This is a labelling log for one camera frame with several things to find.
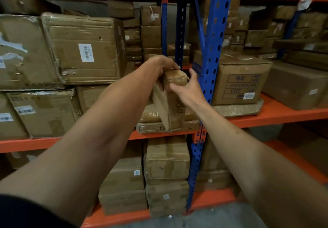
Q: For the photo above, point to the small handwritten cardboard box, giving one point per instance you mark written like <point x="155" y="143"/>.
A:
<point x="169" y="102"/>

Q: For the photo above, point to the large barcode-labelled cardboard box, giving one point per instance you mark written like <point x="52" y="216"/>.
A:
<point x="84" y="50"/>

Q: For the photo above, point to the stack of far cardboard boxes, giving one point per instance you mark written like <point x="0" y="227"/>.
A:
<point x="151" y="30"/>

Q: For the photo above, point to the person's left hand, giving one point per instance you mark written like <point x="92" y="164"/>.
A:
<point x="157" y="65"/>

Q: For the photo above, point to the taped medium cardboard box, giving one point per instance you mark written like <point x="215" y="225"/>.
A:
<point x="167" y="158"/>
<point x="166" y="197"/>

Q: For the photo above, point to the plain brown cardboard box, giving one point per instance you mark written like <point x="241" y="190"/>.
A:
<point x="89" y="95"/>

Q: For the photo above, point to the dark shadowed cardboard box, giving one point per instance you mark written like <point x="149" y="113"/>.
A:
<point x="25" y="3"/>

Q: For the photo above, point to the low wide cardboard box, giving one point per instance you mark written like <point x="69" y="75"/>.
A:
<point x="123" y="204"/>

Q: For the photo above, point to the person's left fingers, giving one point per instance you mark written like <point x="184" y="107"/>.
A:
<point x="172" y="65"/>

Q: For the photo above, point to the dim large cardboard box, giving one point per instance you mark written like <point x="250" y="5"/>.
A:
<point x="307" y="143"/>

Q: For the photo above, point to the pile of distant labelled boxes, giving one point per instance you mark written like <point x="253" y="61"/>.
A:
<point x="258" y="27"/>

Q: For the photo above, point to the taped cardboard box white label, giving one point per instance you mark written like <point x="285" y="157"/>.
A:
<point x="46" y="112"/>

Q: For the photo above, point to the person's right thumb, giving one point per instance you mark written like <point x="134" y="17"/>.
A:
<point x="178" y="87"/>

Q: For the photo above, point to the person's black sleeve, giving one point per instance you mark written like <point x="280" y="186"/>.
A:
<point x="28" y="213"/>

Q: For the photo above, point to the large plain cardboard box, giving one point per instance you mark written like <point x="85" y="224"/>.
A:
<point x="294" y="84"/>

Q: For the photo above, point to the large plastic-wrapped cardboard box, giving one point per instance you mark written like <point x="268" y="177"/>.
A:
<point x="23" y="56"/>

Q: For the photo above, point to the cardboard box small square label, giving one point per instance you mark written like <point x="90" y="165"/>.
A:
<point x="125" y="176"/>

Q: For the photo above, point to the white paper tag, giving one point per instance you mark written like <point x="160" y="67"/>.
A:
<point x="305" y="3"/>

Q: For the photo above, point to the person's right hand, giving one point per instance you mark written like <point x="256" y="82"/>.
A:
<point x="191" y="91"/>

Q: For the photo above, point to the blue perforated rack upright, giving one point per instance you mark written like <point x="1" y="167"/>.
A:
<point x="181" y="22"/>
<point x="290" y="27"/>
<point x="164" y="17"/>
<point x="212" y="56"/>

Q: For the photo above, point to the flat plastic-wrapped cardboard package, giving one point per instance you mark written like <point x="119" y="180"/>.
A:
<point x="164" y="127"/>
<point x="238" y="109"/>
<point x="150" y="115"/>

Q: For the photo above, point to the person's left forearm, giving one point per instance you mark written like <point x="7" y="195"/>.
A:
<point x="84" y="145"/>

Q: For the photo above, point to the person's right forearm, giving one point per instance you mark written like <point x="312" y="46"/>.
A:
<point x="256" y="163"/>

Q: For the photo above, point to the blue diagonal rack brace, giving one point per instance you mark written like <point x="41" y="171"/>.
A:
<point x="198" y="17"/>

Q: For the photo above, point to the cardboard box with printed table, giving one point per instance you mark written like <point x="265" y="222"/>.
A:
<point x="238" y="81"/>

